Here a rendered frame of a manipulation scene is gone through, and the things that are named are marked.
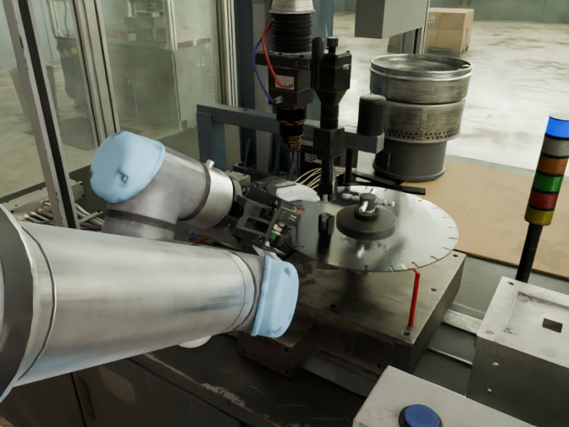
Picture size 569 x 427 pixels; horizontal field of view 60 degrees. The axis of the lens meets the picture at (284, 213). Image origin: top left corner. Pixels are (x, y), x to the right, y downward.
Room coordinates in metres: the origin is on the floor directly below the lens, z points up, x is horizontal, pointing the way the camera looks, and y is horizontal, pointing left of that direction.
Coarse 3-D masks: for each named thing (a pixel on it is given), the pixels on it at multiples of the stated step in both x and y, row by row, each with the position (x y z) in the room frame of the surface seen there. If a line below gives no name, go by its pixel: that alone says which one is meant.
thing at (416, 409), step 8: (408, 408) 0.42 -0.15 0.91; (416, 408) 0.42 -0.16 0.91; (424, 408) 0.42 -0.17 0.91; (408, 416) 0.41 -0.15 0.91; (416, 416) 0.41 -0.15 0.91; (424, 416) 0.41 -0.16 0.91; (432, 416) 0.41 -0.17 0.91; (408, 424) 0.40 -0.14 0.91; (416, 424) 0.40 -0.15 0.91; (424, 424) 0.40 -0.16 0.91; (432, 424) 0.40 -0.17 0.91
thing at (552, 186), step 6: (534, 174) 0.80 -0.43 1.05; (540, 174) 0.78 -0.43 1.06; (564, 174) 0.78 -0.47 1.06; (534, 180) 0.79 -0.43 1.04; (540, 180) 0.78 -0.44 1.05; (546, 180) 0.77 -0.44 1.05; (552, 180) 0.77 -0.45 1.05; (558, 180) 0.77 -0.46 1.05; (534, 186) 0.79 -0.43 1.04; (540, 186) 0.78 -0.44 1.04; (546, 186) 0.77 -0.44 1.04; (552, 186) 0.77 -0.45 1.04; (558, 186) 0.77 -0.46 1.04; (552, 192) 0.77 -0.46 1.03
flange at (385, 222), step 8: (344, 208) 0.85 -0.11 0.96; (352, 208) 0.85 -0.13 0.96; (376, 208) 0.82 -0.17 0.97; (384, 208) 0.85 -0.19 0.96; (336, 216) 0.82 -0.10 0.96; (344, 216) 0.82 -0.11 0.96; (352, 216) 0.82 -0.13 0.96; (360, 216) 0.80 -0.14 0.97; (368, 216) 0.80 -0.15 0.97; (376, 216) 0.80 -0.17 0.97; (384, 216) 0.82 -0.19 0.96; (392, 216) 0.82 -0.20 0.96; (344, 224) 0.79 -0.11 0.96; (352, 224) 0.79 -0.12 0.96; (360, 224) 0.79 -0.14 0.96; (368, 224) 0.79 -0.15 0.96; (376, 224) 0.79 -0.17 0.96; (384, 224) 0.79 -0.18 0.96; (392, 224) 0.79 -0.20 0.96; (352, 232) 0.77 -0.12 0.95; (360, 232) 0.77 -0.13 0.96; (368, 232) 0.76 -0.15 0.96; (376, 232) 0.76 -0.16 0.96; (384, 232) 0.77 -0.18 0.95
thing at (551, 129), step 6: (552, 114) 0.80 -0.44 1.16; (558, 114) 0.80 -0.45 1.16; (564, 114) 0.80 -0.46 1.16; (552, 120) 0.78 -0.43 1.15; (558, 120) 0.78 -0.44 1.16; (564, 120) 0.77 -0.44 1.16; (546, 126) 0.80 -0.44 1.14; (552, 126) 0.78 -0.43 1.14; (558, 126) 0.77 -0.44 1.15; (564, 126) 0.77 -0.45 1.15; (546, 132) 0.79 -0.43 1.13; (552, 132) 0.78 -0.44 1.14; (558, 132) 0.77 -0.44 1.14; (564, 132) 0.77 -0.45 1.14; (564, 138) 0.77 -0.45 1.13
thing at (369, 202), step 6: (366, 192) 0.83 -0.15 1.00; (372, 192) 0.84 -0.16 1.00; (348, 198) 0.83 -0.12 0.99; (354, 198) 0.82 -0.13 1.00; (360, 198) 0.82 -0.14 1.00; (366, 198) 0.81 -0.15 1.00; (372, 198) 0.81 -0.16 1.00; (360, 204) 0.81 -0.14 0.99; (366, 204) 0.79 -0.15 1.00; (372, 204) 0.81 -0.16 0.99; (378, 204) 0.81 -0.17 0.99; (384, 204) 0.80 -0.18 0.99; (390, 204) 0.80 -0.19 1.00; (360, 210) 0.77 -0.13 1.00; (366, 210) 0.80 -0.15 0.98; (372, 210) 0.81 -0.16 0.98
